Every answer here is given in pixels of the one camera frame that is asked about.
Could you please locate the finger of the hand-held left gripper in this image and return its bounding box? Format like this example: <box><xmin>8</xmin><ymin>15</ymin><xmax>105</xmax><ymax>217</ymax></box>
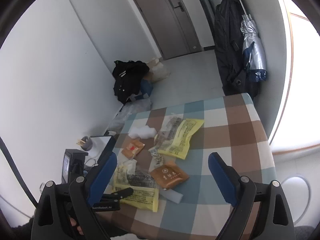
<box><xmin>110</xmin><ymin>187</ymin><xmax>134</xmax><ymax>201</ymax></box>

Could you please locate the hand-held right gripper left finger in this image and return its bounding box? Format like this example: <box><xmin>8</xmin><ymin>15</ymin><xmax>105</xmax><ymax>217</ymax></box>
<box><xmin>30</xmin><ymin>151</ymin><xmax>118</xmax><ymax>240</ymax></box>

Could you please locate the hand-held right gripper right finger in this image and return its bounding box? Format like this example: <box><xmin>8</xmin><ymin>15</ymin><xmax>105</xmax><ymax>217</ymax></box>
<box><xmin>208</xmin><ymin>152</ymin><xmax>297</xmax><ymax>240</ymax></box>

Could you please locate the yellow plastic packet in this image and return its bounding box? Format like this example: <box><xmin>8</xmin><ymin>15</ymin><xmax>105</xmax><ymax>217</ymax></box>
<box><xmin>113</xmin><ymin>160</ymin><xmax>160</xmax><ymax>212</ymax></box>
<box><xmin>154</xmin><ymin>117</ymin><xmax>205</xmax><ymax>160</ymax></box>

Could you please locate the brown packet with red heart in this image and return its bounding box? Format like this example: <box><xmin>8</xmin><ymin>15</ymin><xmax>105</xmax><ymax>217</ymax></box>
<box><xmin>121</xmin><ymin>140</ymin><xmax>145</xmax><ymax>159</ymax></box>

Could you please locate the torn clear wrapper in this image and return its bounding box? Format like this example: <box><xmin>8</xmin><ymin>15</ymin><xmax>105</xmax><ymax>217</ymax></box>
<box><xmin>149</xmin><ymin>147</ymin><xmax>165</xmax><ymax>167</ymax></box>

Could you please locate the brown packet with white print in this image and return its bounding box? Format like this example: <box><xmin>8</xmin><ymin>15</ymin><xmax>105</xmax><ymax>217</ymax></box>
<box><xmin>149</xmin><ymin>161</ymin><xmax>190</xmax><ymax>190</ymax></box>

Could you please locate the white foam strip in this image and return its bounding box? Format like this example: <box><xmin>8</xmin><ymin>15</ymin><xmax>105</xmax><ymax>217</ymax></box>
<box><xmin>160</xmin><ymin>189</ymin><xmax>184</xmax><ymax>202</ymax></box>

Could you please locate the white foam sheet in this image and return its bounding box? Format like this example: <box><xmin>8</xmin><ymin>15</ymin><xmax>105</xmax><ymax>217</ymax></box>
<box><xmin>128</xmin><ymin>126</ymin><xmax>157</xmax><ymax>140</ymax></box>

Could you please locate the white trash bin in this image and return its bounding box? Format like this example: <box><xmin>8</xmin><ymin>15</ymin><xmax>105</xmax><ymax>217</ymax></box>
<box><xmin>274</xmin><ymin>174</ymin><xmax>312</xmax><ymax>230</ymax></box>

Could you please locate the person's left hand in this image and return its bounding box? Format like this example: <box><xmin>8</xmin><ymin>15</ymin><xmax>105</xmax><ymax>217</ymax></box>
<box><xmin>69</xmin><ymin>217</ymin><xmax>84</xmax><ymax>235</ymax></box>

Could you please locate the black desktop device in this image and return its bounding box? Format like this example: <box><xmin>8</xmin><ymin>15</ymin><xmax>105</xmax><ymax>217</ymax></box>
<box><xmin>61</xmin><ymin>149</ymin><xmax>89</xmax><ymax>184</ymax></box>

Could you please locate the grey white utensil holder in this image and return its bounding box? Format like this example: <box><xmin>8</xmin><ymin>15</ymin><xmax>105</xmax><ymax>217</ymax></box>
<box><xmin>76</xmin><ymin>135</ymin><xmax>107</xmax><ymax>158</ymax></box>

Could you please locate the checkered tablecloth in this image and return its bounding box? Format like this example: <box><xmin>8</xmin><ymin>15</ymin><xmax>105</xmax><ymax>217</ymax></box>
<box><xmin>100</xmin><ymin>92</ymin><xmax>277</xmax><ymax>240</ymax></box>

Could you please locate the clear plastic bag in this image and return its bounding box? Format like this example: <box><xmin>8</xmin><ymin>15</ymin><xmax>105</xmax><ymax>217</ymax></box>
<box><xmin>109</xmin><ymin>97</ymin><xmax>152</xmax><ymax>130</ymax></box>

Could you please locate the black jacket pile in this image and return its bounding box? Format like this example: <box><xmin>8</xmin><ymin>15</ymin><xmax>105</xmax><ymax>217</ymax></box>
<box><xmin>112</xmin><ymin>60</ymin><xmax>150</xmax><ymax>104</ymax></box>

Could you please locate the beige tote bag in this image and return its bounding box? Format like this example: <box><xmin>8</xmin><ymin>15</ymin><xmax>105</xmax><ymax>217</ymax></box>
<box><xmin>145</xmin><ymin>58</ymin><xmax>171</xmax><ymax>82</ymax></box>

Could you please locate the silver folded umbrella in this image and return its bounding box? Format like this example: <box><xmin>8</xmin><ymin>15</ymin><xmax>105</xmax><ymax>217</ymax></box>
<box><xmin>240</xmin><ymin>14</ymin><xmax>267</xmax><ymax>82</ymax></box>

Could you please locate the black backpack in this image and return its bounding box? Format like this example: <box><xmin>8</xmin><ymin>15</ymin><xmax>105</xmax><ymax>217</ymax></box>
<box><xmin>214</xmin><ymin>0</ymin><xmax>260</xmax><ymax>98</ymax></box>

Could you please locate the brown door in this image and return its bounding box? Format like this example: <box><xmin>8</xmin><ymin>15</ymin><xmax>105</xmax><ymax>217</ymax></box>
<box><xmin>125</xmin><ymin>0</ymin><xmax>203</xmax><ymax>60</ymax></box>

